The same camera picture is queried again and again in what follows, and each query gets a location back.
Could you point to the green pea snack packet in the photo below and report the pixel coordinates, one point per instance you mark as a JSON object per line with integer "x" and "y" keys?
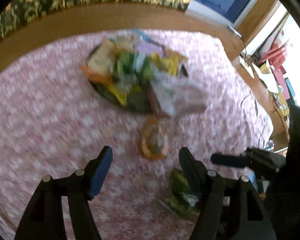
{"x": 133, "y": 67}

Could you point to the yellow snack packet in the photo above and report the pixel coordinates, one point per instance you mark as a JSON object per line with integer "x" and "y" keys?
{"x": 169, "y": 64}

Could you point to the red cloth item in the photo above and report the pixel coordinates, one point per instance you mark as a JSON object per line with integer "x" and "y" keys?
{"x": 276, "y": 56}

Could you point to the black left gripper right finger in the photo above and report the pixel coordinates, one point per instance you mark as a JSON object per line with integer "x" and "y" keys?
{"x": 228, "y": 208}

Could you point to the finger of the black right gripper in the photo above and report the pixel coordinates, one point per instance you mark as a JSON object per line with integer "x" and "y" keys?
{"x": 256, "y": 159}

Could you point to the clear pink snack bag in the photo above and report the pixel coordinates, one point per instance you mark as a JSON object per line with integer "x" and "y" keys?
{"x": 173, "y": 97}

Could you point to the purple snack packet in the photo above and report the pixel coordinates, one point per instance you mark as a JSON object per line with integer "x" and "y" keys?
{"x": 149, "y": 48}

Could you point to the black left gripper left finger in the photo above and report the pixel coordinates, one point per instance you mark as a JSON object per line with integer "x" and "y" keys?
{"x": 43, "y": 216}

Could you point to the blue white patterned plate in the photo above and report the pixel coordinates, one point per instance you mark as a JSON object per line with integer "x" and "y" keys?
{"x": 129, "y": 95}

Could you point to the orange round snack packet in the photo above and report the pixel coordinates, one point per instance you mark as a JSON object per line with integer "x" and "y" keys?
{"x": 154, "y": 141}

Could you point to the pink floral bed sheet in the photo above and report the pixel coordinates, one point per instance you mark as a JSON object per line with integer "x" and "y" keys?
{"x": 52, "y": 122}

